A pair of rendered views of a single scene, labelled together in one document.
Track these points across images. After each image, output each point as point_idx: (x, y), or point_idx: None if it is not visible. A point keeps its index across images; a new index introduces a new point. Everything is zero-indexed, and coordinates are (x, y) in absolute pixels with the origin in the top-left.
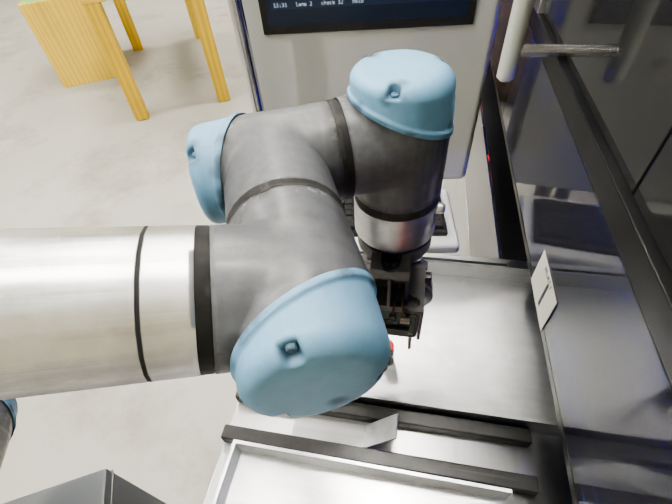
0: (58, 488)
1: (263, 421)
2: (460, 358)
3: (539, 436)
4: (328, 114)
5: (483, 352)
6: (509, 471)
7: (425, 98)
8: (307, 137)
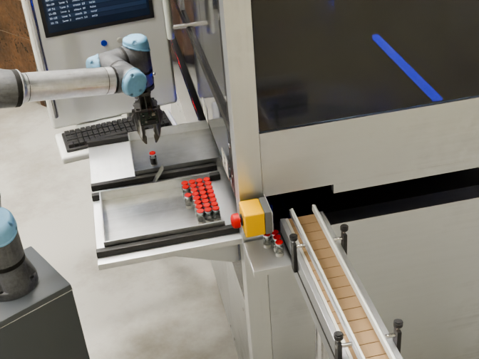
0: None
1: None
2: (186, 156)
3: (221, 167)
4: (120, 50)
5: (196, 152)
6: None
7: (141, 42)
8: (117, 55)
